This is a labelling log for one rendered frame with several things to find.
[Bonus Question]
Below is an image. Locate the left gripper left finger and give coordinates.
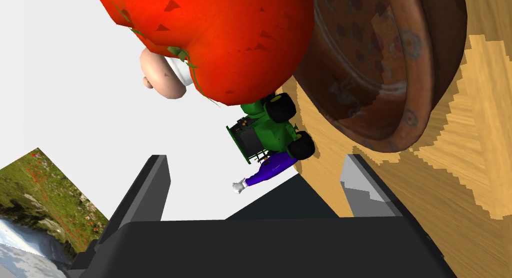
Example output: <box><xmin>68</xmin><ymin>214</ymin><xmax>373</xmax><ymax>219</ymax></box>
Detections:
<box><xmin>97</xmin><ymin>154</ymin><xmax>172</xmax><ymax>247</ymax></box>

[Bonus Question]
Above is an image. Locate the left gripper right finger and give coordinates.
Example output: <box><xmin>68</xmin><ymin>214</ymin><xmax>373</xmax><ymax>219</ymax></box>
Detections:
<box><xmin>339</xmin><ymin>154</ymin><xmax>404</xmax><ymax>218</ymax></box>

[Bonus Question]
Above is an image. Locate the wooden table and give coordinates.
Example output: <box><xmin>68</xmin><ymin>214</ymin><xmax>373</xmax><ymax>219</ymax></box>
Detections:
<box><xmin>275</xmin><ymin>0</ymin><xmax>512</xmax><ymax>278</ymax></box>

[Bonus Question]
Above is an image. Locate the purple bottle with white cap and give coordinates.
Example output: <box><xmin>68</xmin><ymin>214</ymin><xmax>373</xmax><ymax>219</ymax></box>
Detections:
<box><xmin>232</xmin><ymin>151</ymin><xmax>299</xmax><ymax>195</ymax></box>

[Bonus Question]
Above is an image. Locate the green toy tractor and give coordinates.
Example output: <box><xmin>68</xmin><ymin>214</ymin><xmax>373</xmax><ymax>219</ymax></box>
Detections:
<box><xmin>225</xmin><ymin>92</ymin><xmax>316</xmax><ymax>165</ymax></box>

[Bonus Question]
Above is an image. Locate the beige mushroom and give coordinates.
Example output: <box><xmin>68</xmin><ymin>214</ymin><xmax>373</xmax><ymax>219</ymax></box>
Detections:
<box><xmin>139</xmin><ymin>47</ymin><xmax>196</xmax><ymax>100</ymax></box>

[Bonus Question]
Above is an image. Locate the brown copper bowl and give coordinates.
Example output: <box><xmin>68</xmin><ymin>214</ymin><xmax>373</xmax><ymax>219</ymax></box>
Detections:
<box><xmin>293</xmin><ymin>0</ymin><xmax>468</xmax><ymax>153</ymax></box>

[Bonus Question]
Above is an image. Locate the red tomato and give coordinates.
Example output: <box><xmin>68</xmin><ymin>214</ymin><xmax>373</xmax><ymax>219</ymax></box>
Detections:
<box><xmin>96</xmin><ymin>0</ymin><xmax>316</xmax><ymax>107</ymax></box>

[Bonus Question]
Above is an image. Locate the landscape picture on wall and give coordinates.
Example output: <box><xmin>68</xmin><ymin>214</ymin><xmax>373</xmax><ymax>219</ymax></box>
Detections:
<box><xmin>0</xmin><ymin>148</ymin><xmax>110</xmax><ymax>278</ymax></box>

